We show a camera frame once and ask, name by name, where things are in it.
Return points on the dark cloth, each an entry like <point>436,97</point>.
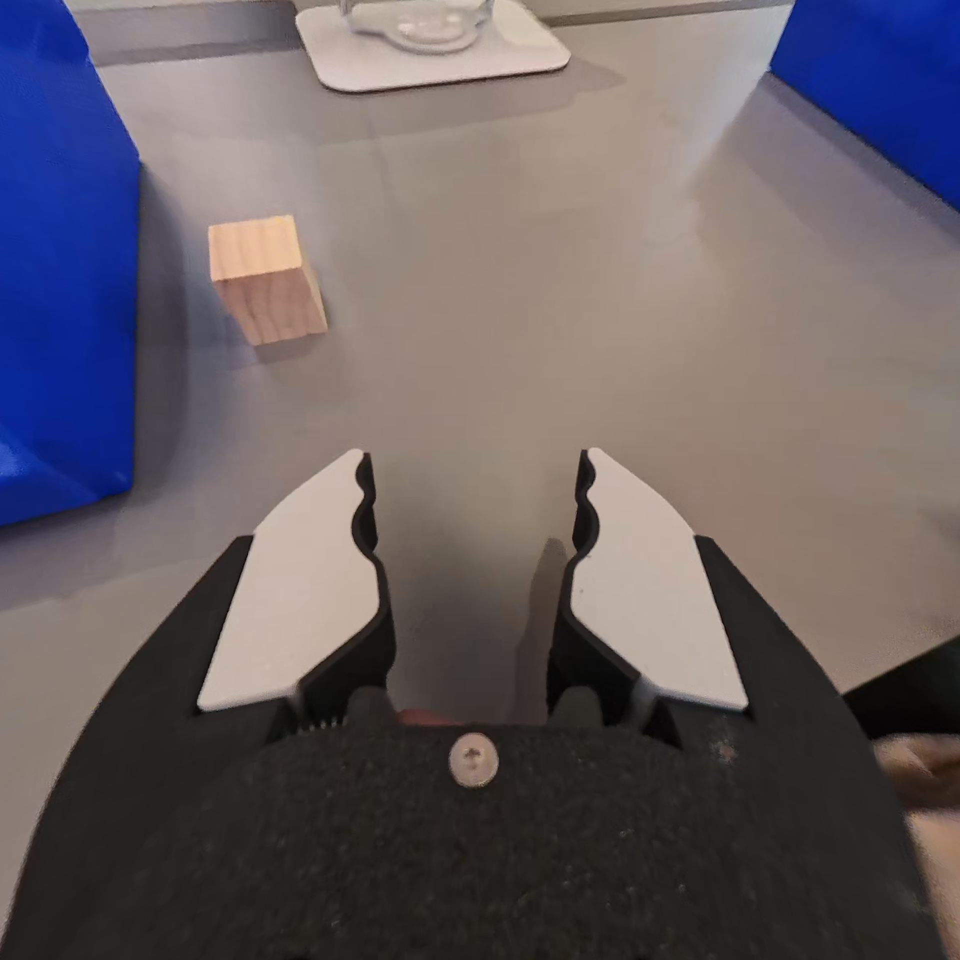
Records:
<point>915,697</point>

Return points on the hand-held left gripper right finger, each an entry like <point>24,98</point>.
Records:
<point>645,600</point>

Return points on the wooden cube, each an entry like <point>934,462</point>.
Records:
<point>262,300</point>

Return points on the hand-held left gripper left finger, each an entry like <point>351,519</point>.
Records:
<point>300,600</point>

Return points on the person's beige garment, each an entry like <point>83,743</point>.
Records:
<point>937,862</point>

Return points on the blue plastic bin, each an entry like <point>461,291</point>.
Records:
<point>60,300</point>
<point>885,75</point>

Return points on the white desk stand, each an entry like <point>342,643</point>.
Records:
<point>517,52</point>

